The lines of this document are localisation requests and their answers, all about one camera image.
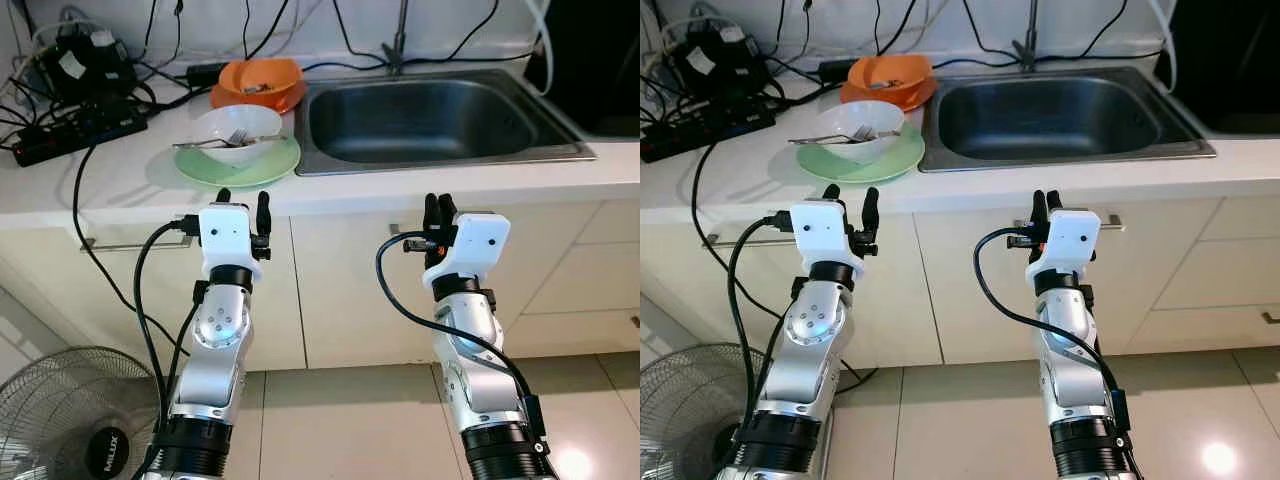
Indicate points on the spoon in orange bowl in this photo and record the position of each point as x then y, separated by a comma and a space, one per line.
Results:
262, 88
890, 84

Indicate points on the white kitchen cabinet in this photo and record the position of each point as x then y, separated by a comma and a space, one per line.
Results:
330, 290
960, 300

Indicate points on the green plate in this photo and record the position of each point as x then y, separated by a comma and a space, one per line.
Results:
820, 168
200, 172

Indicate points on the orange bowl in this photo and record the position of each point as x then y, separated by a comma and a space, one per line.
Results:
870, 72
240, 75

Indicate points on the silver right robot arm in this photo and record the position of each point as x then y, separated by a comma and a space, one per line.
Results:
1075, 380
475, 380

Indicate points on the metal fork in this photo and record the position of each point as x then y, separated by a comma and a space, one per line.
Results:
820, 139
205, 143

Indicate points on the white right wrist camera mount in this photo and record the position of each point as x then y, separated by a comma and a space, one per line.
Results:
475, 240
1070, 238

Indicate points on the chrome faucet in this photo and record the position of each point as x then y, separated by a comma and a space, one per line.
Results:
400, 30
1029, 30

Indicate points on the small black adapter brick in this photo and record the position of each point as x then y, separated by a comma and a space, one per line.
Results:
835, 70
205, 73

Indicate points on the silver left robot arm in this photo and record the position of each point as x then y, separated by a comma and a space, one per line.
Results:
805, 350
215, 350

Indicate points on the grey floor fan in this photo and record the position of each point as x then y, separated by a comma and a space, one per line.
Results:
690, 400
60, 400

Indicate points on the black power strip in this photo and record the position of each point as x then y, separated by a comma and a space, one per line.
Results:
710, 130
80, 135

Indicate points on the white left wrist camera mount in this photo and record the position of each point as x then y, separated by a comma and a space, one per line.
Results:
225, 235
820, 232

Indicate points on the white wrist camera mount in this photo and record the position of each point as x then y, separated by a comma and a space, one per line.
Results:
225, 235
1070, 238
475, 240
820, 232

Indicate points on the black charger box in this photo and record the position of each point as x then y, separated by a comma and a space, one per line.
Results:
90, 70
715, 65

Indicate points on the orange plate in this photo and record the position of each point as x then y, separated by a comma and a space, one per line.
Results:
860, 103
235, 106

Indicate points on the stainless steel sink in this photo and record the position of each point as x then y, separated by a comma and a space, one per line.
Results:
420, 130
1050, 125

